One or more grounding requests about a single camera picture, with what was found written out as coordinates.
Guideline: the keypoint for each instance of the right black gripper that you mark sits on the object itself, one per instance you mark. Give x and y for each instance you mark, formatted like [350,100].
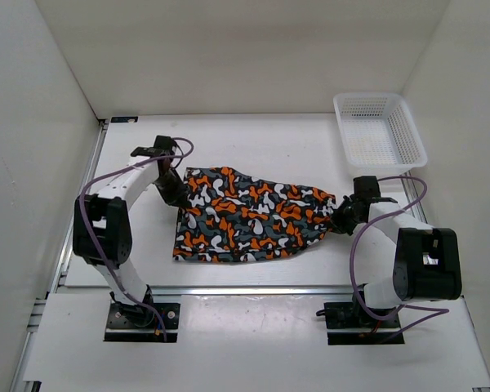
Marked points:
[337,221]

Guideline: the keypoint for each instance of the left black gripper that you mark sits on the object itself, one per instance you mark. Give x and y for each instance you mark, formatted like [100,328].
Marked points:
[178,193]

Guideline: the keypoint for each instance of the orange camouflage shorts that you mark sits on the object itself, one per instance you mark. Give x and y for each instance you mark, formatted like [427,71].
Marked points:
[233,217]

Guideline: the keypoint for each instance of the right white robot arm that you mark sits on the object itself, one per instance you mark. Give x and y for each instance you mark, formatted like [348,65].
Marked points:
[426,261]

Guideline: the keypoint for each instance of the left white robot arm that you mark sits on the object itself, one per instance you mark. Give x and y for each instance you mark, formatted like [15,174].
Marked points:
[101,225]

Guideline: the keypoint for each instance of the white plastic basket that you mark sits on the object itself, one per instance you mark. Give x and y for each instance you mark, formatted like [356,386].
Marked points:
[378,134]

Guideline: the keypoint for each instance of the dark label sticker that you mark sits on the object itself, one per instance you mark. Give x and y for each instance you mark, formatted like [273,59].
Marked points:
[124,119]

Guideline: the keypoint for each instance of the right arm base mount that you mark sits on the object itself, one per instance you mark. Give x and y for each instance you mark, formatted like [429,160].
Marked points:
[347,323]

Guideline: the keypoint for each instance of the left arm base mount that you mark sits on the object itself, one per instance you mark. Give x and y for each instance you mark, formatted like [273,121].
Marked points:
[126,323]

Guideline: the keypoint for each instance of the aluminium front rail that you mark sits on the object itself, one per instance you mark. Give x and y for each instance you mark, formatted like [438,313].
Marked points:
[250,290]

